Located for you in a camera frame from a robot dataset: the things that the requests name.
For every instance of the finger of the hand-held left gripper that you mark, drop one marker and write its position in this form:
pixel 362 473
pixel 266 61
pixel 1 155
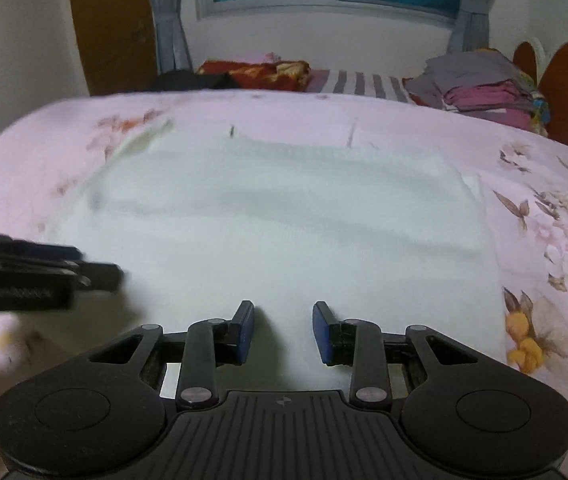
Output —
pixel 39 249
pixel 96 275

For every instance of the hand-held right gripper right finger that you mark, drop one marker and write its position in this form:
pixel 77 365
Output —
pixel 323 332

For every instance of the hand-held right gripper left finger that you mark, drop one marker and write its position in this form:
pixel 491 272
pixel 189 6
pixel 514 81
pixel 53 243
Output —
pixel 246 331

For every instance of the white knit sweater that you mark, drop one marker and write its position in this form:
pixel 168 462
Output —
pixel 289 240

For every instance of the stack of folded clothes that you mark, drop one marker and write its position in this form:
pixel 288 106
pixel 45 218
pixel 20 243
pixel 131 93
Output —
pixel 478 85

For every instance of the black cloth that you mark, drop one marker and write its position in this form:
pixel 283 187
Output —
pixel 191 81

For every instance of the brown wooden door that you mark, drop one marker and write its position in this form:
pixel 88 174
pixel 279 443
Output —
pixel 111 25

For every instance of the grey striped pillow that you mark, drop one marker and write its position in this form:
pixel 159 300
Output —
pixel 358 84

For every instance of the red floral blanket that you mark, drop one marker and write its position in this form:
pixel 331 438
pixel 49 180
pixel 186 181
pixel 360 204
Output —
pixel 254 74

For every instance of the pink floral bed sheet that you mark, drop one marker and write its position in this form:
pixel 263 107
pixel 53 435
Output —
pixel 538 195

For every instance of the grey curtain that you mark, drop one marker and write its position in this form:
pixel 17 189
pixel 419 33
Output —
pixel 473 5
pixel 169 15

